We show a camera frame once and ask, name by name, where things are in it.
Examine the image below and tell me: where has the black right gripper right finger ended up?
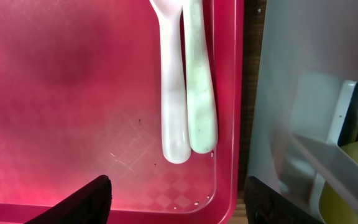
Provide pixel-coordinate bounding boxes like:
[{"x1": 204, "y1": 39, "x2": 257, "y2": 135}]
[{"x1": 244, "y1": 176, "x2": 322, "y2": 224}]

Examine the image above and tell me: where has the white plastic spoon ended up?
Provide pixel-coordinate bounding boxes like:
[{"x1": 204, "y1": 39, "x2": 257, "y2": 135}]
[{"x1": 183, "y1": 0, "x2": 218, "y2": 154}]

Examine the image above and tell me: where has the white plastic fork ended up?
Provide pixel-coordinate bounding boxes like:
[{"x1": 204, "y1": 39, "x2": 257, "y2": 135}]
[{"x1": 150, "y1": 0, "x2": 191, "y2": 164}]

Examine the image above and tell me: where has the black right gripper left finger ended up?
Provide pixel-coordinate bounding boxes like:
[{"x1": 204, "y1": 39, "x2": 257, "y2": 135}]
[{"x1": 26, "y1": 175, "x2": 112, "y2": 224}]

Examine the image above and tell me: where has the red plastic tray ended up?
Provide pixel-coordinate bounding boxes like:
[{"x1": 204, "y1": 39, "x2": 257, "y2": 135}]
[{"x1": 0, "y1": 0, "x2": 244, "y2": 223}]

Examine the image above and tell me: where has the grey dishwasher rack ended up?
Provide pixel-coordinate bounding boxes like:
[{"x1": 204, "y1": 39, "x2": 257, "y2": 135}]
[{"x1": 248, "y1": 0, "x2": 358, "y2": 219}]

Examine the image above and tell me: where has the yellow plastic cup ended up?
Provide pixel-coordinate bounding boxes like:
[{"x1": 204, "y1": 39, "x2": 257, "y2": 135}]
[{"x1": 319, "y1": 141, "x2": 358, "y2": 223}]

